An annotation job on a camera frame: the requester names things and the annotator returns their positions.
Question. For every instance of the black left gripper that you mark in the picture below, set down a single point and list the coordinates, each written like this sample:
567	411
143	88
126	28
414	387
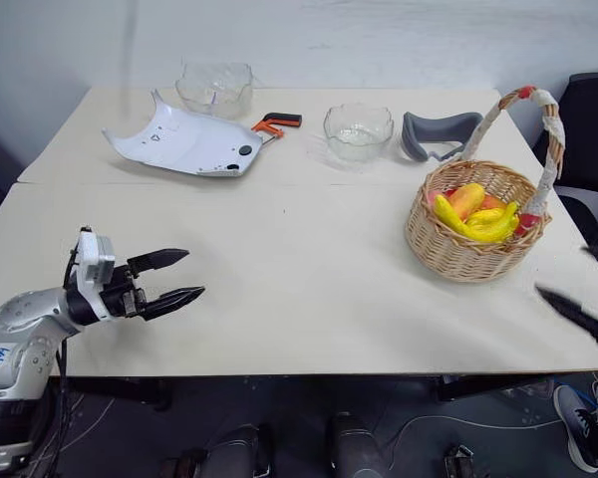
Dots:
122	294

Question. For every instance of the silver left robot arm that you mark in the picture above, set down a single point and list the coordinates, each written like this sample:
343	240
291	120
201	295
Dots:
17	318

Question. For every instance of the yellow banana bunch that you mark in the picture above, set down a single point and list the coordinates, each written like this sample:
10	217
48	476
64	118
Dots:
496	226

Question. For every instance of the black office chair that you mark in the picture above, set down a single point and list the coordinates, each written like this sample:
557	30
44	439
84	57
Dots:
585	149

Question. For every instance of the red orange peach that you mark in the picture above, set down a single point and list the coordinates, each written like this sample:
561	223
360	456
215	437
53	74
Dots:
493	202

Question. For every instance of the black table support bar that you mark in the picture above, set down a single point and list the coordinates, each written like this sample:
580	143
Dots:
124	391
488	387

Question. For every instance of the grey black sneaker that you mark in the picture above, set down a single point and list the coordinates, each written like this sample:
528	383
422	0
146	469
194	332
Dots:
580	428

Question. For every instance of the orange yellow mango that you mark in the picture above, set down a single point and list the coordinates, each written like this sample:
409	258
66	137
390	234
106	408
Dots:
468	198

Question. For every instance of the white plastic shell panel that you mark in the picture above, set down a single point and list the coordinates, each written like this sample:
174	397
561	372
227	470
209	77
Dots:
189	142

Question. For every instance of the single yellow banana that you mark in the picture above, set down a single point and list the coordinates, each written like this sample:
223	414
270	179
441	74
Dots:
448	215

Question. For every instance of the pink red fruit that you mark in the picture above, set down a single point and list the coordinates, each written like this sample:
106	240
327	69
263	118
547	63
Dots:
436	195

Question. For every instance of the dark rounded robot leg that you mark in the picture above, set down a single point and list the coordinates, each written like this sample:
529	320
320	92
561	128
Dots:
354	448
229	453

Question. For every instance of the small dark rounded shape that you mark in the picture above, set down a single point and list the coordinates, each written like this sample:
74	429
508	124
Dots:
461	463

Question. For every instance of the orange black bar clamp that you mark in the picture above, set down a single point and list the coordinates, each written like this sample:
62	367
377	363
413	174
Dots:
279	120

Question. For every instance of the large clear glass bowl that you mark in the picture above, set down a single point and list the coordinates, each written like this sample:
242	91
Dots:
214	89

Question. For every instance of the grey plastic face pad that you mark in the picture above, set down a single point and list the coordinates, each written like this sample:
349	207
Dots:
431	132

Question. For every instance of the small clear glass bowl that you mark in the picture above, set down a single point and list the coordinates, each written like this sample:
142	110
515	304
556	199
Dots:
357	132

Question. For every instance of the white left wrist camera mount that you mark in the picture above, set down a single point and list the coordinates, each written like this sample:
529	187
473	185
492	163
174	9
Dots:
90	259

